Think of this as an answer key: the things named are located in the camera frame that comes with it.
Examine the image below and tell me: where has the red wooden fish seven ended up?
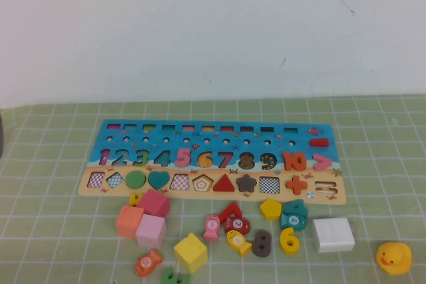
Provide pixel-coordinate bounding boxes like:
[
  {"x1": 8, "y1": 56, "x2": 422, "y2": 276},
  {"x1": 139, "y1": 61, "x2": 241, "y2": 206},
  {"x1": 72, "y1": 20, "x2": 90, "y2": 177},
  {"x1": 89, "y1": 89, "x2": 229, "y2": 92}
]
[{"x1": 224, "y1": 216, "x2": 251, "y2": 235}]

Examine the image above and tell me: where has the small yellow wooden piece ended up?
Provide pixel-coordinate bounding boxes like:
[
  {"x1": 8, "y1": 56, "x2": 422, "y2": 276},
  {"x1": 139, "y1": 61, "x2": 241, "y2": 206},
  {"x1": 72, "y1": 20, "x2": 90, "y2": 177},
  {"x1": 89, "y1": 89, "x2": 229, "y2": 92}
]
[{"x1": 128, "y1": 192, "x2": 144, "y2": 208}]

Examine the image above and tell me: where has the red wooden number seven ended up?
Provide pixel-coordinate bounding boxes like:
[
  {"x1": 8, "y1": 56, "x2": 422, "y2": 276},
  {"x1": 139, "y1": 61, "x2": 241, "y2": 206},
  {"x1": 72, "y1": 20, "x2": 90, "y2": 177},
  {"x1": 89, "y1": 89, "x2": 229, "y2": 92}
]
[{"x1": 218, "y1": 200, "x2": 246, "y2": 225}]

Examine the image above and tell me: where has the blue wooden number puzzle board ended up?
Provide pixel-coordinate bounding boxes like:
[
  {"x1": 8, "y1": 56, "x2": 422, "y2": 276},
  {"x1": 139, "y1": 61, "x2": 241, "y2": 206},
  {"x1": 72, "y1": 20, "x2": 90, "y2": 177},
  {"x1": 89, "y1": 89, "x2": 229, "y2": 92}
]
[{"x1": 77, "y1": 118, "x2": 347, "y2": 206}]

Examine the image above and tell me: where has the yellow wooden number six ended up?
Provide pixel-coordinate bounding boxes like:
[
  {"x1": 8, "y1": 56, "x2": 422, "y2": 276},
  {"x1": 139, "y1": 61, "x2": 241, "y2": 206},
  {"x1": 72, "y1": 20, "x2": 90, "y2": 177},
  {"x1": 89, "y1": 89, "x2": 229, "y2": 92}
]
[{"x1": 278, "y1": 227, "x2": 301, "y2": 255}]

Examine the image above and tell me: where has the yellow wooden pentagon piece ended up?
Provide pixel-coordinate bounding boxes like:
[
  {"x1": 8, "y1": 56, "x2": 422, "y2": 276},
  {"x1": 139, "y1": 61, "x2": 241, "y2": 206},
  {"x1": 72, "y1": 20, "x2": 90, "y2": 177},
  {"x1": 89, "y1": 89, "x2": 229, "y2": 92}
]
[{"x1": 259, "y1": 198, "x2": 283, "y2": 221}]

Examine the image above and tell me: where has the green wooden circle piece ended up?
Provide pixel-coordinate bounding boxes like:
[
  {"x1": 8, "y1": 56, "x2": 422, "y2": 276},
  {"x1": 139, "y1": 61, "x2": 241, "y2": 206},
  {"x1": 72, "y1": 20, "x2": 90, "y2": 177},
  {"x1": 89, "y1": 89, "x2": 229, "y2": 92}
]
[{"x1": 124, "y1": 170, "x2": 148, "y2": 191}]

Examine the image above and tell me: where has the pink wooden number five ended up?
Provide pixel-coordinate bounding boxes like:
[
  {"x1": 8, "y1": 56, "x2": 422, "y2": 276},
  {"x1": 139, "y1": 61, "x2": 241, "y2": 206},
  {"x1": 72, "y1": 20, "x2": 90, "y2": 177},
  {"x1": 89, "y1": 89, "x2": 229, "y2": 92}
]
[{"x1": 175, "y1": 147, "x2": 194, "y2": 169}]

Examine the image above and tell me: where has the teal wooden number four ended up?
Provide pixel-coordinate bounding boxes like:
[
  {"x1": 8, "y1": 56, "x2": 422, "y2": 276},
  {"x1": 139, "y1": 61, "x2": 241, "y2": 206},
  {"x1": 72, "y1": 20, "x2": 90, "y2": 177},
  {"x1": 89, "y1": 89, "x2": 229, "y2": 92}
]
[{"x1": 282, "y1": 199, "x2": 309, "y2": 218}]

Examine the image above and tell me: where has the light pink wooden cube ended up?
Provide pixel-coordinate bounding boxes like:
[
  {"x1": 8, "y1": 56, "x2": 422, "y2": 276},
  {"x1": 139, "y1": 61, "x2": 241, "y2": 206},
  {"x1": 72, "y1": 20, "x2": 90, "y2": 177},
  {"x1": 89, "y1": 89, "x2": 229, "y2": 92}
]
[{"x1": 134, "y1": 213, "x2": 167, "y2": 249}]

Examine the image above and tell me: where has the yellow wooden cube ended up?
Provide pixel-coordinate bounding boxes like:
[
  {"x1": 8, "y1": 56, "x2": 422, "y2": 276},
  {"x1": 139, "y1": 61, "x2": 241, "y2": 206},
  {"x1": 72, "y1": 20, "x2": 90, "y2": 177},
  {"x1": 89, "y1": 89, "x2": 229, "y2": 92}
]
[{"x1": 173, "y1": 232, "x2": 209, "y2": 269}]

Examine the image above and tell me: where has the white power adapter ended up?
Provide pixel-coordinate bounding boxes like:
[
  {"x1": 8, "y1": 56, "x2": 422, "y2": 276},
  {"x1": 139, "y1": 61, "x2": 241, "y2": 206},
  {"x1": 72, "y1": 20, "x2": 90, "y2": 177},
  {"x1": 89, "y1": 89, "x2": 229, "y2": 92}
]
[{"x1": 311, "y1": 217, "x2": 359, "y2": 253}]

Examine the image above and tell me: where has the yellow wooden fish six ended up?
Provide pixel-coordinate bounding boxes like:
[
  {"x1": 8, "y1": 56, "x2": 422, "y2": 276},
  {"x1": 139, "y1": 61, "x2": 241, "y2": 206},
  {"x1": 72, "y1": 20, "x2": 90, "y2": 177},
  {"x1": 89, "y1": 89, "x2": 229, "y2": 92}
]
[{"x1": 226, "y1": 229, "x2": 253, "y2": 258}]

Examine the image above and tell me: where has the brown wooden number eight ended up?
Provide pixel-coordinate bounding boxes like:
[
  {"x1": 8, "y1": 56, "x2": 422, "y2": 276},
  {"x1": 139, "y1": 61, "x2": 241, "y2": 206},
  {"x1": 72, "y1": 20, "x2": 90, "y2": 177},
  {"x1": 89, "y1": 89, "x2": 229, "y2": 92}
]
[{"x1": 252, "y1": 229, "x2": 273, "y2": 258}]

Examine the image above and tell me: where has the teal wooden heart piece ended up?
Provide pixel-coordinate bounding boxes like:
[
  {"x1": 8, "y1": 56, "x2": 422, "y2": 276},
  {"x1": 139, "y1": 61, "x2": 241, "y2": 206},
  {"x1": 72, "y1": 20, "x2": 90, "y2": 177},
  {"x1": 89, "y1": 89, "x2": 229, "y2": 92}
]
[{"x1": 147, "y1": 170, "x2": 171, "y2": 191}]

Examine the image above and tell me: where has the orange wooden plus sign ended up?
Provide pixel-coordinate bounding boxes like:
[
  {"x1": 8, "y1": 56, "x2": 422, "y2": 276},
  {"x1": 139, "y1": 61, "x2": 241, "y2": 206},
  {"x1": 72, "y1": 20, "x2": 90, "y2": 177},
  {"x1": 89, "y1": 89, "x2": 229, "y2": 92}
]
[{"x1": 285, "y1": 175, "x2": 308, "y2": 196}]

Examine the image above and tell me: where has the pink wooden fish five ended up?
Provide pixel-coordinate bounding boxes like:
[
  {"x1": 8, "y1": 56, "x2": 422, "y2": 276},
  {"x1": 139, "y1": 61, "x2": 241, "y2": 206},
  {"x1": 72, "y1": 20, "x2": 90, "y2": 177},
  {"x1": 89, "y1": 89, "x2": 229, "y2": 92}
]
[{"x1": 202, "y1": 213, "x2": 222, "y2": 242}]

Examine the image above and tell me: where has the magenta wooden cube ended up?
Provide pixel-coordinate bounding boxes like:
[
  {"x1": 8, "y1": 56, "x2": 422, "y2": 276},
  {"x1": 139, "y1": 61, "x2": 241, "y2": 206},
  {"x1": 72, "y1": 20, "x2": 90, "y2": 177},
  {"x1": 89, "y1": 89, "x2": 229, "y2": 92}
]
[{"x1": 136, "y1": 188, "x2": 171, "y2": 218}]

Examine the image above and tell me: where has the pink wooden greater-than sign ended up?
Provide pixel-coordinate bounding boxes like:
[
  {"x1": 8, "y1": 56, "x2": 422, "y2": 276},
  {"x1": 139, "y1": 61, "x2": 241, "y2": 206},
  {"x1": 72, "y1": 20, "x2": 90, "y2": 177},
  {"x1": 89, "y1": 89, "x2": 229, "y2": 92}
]
[{"x1": 312, "y1": 154, "x2": 333, "y2": 171}]

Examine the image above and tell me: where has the yellow rubber duck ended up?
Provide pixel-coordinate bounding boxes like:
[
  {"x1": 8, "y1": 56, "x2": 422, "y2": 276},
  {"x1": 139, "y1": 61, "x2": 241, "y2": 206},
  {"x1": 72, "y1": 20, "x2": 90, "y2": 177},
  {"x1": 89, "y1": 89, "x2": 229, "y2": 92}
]
[{"x1": 375, "y1": 242, "x2": 413, "y2": 276}]

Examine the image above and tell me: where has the green wooden number three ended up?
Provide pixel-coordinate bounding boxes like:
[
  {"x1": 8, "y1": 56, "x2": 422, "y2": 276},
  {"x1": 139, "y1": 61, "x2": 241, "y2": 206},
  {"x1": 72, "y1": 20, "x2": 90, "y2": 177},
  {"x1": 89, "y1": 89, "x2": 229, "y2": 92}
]
[{"x1": 162, "y1": 266, "x2": 190, "y2": 284}]

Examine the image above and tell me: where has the orange wooden cube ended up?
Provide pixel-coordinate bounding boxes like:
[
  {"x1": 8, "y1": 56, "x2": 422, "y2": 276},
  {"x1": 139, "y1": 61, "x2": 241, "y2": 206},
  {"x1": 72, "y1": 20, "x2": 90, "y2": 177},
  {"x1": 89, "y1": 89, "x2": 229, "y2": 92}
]
[{"x1": 115, "y1": 205, "x2": 144, "y2": 240}]

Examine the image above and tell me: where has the brown wooden star piece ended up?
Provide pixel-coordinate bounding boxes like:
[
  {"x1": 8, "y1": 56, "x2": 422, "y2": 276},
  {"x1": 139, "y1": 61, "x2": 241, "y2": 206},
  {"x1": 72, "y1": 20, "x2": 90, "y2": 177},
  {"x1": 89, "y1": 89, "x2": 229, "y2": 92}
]
[{"x1": 236, "y1": 174, "x2": 258, "y2": 192}]

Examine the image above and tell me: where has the red wooden triangle piece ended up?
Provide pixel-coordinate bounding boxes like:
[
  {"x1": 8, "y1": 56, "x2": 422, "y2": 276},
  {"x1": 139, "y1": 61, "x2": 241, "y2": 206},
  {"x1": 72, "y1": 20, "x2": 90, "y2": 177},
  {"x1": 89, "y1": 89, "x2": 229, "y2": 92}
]
[{"x1": 212, "y1": 174, "x2": 238, "y2": 194}]

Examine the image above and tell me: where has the teal wooden fish four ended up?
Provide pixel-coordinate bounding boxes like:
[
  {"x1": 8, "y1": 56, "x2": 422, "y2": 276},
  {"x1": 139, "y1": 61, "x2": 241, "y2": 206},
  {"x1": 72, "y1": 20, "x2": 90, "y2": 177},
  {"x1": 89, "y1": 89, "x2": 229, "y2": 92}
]
[{"x1": 278, "y1": 212, "x2": 307, "y2": 231}]

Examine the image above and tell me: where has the orange wooden number ten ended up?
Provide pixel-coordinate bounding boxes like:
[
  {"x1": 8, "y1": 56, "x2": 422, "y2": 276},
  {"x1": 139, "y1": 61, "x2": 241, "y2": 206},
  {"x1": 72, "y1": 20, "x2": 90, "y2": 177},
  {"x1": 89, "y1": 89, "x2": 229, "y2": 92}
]
[{"x1": 282, "y1": 151, "x2": 308, "y2": 172}]

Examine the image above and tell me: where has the orange wooden fish ten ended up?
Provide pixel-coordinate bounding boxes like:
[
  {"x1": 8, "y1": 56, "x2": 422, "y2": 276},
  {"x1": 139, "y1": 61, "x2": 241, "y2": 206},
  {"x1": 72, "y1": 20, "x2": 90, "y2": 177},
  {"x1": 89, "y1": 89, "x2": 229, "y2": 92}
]
[{"x1": 134, "y1": 249, "x2": 163, "y2": 278}]

